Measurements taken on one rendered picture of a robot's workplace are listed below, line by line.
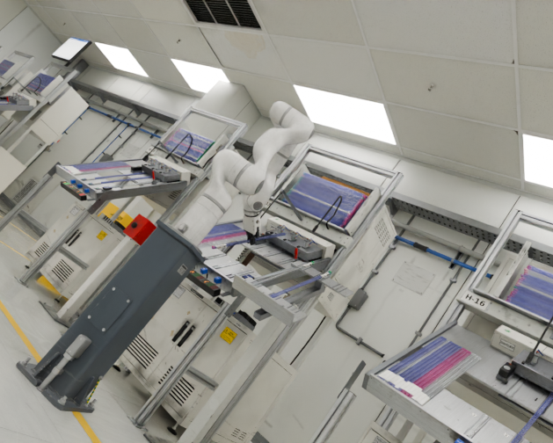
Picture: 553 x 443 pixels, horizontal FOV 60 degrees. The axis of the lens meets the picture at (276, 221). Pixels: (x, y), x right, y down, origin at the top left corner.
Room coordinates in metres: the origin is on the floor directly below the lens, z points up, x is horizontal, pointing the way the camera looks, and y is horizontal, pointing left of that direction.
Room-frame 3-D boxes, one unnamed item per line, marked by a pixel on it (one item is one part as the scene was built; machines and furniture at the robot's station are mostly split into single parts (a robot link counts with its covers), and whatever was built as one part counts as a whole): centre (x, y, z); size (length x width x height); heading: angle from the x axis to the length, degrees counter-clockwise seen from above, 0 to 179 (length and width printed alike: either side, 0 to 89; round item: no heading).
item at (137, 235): (3.08, 0.64, 0.39); 0.24 x 0.24 x 0.78; 48
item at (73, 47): (5.96, 3.41, 2.10); 0.58 x 0.14 x 0.41; 48
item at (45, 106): (6.07, 3.31, 0.95); 1.36 x 0.82 x 1.90; 138
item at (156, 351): (2.95, -0.20, 0.31); 0.70 x 0.65 x 0.62; 48
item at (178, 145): (3.93, 0.86, 0.95); 1.35 x 0.82 x 1.90; 138
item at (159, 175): (3.77, 0.99, 0.66); 1.01 x 0.73 x 1.31; 138
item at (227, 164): (1.91, 0.28, 1.00); 0.19 x 0.12 x 0.24; 80
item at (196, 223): (1.90, 0.24, 0.79); 0.19 x 0.19 x 0.18
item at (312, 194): (2.82, -0.17, 1.52); 0.51 x 0.13 x 0.27; 48
